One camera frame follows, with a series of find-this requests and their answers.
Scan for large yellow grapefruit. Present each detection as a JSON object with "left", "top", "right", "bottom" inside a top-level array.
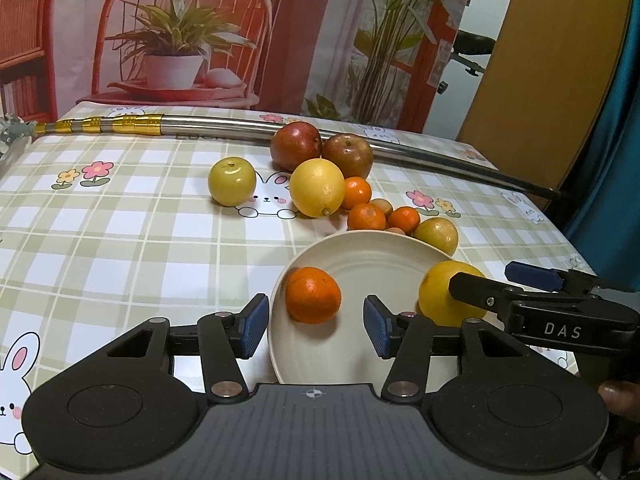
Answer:
[{"left": 418, "top": 260, "right": 487, "bottom": 327}]

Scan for yellow green pear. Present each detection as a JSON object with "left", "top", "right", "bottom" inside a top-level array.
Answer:
[{"left": 413, "top": 218, "right": 459, "bottom": 256}]

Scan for large orange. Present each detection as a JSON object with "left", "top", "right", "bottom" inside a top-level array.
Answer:
[{"left": 285, "top": 266, "right": 342, "bottom": 324}]

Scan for small tangerine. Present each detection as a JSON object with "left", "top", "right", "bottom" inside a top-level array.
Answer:
[
  {"left": 387, "top": 206, "right": 421, "bottom": 235},
  {"left": 347, "top": 203, "right": 386, "bottom": 231},
  {"left": 342, "top": 176, "right": 372, "bottom": 210}
]

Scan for yellow lemon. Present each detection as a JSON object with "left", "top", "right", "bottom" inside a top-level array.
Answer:
[{"left": 290, "top": 158, "right": 346, "bottom": 218}]

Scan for red brown apple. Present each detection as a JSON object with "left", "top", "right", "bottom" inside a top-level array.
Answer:
[{"left": 321, "top": 133, "right": 373, "bottom": 179}]

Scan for person's right hand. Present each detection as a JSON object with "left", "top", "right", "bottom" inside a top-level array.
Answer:
[{"left": 598, "top": 382, "right": 640, "bottom": 420}]

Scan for teal curtain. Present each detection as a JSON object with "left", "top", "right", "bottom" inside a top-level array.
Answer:
[{"left": 565, "top": 0, "right": 639, "bottom": 290}]

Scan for cream round plate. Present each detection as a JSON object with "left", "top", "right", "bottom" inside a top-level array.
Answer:
[{"left": 268, "top": 231, "right": 450, "bottom": 391}]

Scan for checked bunny tablecloth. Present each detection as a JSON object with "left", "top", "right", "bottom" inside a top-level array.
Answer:
[{"left": 0, "top": 101, "right": 597, "bottom": 476}]

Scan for green yellow apple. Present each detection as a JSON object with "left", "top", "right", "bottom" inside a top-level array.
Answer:
[{"left": 207, "top": 157, "right": 256, "bottom": 207}]

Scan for wooden door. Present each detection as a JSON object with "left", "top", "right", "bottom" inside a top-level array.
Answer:
[{"left": 458, "top": 0, "right": 632, "bottom": 203}]

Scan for dark red apple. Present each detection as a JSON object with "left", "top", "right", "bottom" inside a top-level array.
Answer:
[{"left": 270, "top": 122, "right": 322, "bottom": 171}]

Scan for black office chair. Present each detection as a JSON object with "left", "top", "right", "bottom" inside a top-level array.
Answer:
[{"left": 435, "top": 29, "right": 496, "bottom": 77}]

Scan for printed chair backdrop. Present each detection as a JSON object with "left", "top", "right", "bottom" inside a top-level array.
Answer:
[{"left": 1, "top": 0, "right": 470, "bottom": 132}]

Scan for metal telescopic pole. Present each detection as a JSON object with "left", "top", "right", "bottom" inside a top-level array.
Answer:
[{"left": 1, "top": 114, "right": 559, "bottom": 200}]

